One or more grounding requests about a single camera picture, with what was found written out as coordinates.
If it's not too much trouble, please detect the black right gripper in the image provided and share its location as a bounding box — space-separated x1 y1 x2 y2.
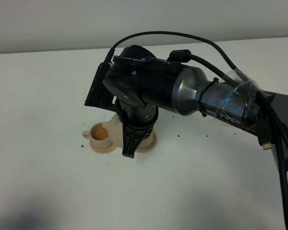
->
115 100 158 159

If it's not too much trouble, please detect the beige teapot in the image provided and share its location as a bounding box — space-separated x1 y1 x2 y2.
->
102 114 123 148

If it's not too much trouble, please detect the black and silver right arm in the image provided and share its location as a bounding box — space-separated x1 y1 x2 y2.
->
99 46 288 230

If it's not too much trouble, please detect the right beige cup saucer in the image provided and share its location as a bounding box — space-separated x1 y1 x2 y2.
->
136 130 157 153

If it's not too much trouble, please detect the beige cup saucer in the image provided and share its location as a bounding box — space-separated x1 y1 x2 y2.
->
89 141 117 154
136 130 157 153

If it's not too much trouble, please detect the left beige cup saucer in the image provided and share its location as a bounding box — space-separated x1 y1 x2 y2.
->
89 141 117 154

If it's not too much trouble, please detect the left beige teacup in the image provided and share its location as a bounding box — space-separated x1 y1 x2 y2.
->
82 123 114 150

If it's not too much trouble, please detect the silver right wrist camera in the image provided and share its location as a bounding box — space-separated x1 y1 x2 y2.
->
84 62 116 112

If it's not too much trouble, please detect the black right camera cable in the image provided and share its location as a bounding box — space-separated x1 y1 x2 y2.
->
104 30 288 230

